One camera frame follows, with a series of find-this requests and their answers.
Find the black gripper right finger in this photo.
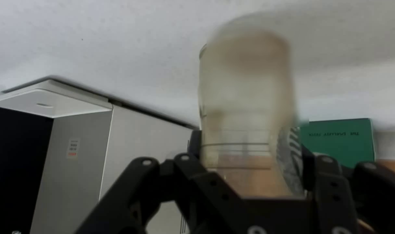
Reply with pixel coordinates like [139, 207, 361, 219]
[300, 146, 395, 234]

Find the green tissue box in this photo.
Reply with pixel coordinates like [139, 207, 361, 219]
[298, 118, 377, 171]

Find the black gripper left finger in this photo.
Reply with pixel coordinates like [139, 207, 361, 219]
[74, 129, 252, 234]

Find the clear plastic cup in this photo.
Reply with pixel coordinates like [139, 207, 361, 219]
[198, 30, 306, 202]

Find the white coffee maker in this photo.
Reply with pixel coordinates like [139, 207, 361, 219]
[0, 77, 200, 234]

